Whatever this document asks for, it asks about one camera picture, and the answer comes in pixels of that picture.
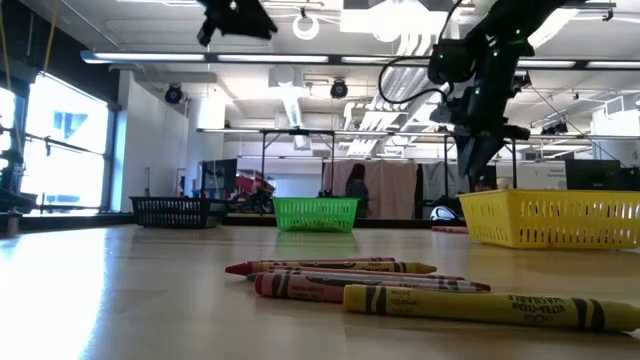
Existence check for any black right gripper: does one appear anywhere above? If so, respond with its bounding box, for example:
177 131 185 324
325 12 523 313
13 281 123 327
432 87 531 179

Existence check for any long ceiling light fixture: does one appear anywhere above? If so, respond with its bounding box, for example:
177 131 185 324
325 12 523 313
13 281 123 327
79 49 640 70

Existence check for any pale fabric curtain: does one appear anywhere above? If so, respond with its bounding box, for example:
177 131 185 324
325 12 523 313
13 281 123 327
322 159 419 220

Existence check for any yellow plastic basket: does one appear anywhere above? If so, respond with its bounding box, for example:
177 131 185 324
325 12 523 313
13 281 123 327
458 188 640 250

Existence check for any black monitor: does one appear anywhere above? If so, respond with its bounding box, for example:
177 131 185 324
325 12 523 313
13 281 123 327
199 158 239 201
564 158 622 191

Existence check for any person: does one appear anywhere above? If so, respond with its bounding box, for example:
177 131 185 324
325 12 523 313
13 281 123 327
344 162 371 219

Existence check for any green plastic basket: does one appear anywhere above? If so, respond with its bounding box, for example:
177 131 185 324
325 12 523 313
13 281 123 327
272 196 360 234

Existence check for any black plastic basket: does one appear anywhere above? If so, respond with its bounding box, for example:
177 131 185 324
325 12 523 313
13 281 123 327
130 197 229 230

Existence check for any black metal stand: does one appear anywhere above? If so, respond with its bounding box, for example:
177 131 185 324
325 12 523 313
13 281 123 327
0 149 39 239

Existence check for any black frame stand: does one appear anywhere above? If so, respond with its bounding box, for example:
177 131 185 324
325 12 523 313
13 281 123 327
259 128 337 201
442 132 521 206

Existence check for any white cable coil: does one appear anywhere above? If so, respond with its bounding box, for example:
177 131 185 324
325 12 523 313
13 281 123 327
292 13 320 41

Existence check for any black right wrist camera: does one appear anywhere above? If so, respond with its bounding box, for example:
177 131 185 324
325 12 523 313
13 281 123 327
427 38 475 85

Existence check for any black right camera cable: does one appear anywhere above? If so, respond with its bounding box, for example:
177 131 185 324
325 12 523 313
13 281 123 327
377 0 466 106

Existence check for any black aluminium table frame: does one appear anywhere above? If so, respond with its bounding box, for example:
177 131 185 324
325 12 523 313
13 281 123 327
0 209 469 234

